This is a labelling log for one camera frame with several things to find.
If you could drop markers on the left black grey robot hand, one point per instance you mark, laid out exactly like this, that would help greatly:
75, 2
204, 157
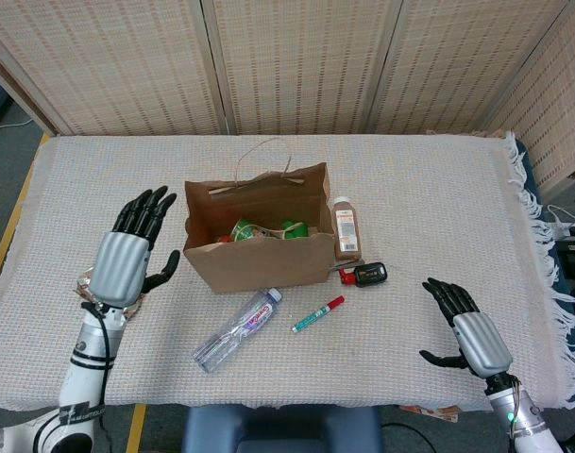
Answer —
119, 266

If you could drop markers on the right black grey robot hand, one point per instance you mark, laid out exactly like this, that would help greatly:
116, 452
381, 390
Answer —
480, 342

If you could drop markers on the silver red foil packet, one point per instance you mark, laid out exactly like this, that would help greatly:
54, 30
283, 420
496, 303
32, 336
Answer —
83, 283

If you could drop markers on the orange soda can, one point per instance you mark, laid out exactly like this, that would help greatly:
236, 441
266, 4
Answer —
224, 239

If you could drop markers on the green chips can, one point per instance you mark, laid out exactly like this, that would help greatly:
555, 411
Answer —
242, 229

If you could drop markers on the clear plastic water bottle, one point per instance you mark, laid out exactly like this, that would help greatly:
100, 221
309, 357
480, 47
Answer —
235, 332

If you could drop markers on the small green plastic block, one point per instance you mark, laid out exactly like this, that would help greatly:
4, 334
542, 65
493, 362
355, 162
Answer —
296, 229

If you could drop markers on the orange printed paper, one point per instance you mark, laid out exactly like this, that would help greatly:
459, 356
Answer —
433, 414

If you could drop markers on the black bottle with red cap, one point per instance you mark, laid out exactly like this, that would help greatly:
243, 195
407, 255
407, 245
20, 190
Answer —
369, 275

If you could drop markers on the brown paper bag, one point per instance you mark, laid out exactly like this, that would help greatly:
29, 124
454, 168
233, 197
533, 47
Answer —
263, 266

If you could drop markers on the brown labelled juice bottle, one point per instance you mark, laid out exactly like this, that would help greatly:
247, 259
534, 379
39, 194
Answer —
347, 231

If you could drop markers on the white woven tablecloth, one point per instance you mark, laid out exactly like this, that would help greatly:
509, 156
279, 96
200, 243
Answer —
433, 212

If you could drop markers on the white power strip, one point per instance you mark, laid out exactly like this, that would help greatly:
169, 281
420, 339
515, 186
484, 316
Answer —
565, 229

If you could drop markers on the red capped marker pen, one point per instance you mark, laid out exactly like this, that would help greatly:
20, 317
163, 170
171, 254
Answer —
317, 313

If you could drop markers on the blue chair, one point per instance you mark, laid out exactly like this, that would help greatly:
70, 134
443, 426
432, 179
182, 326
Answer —
282, 429

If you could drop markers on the woven folding screen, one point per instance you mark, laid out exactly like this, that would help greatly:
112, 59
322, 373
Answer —
292, 71

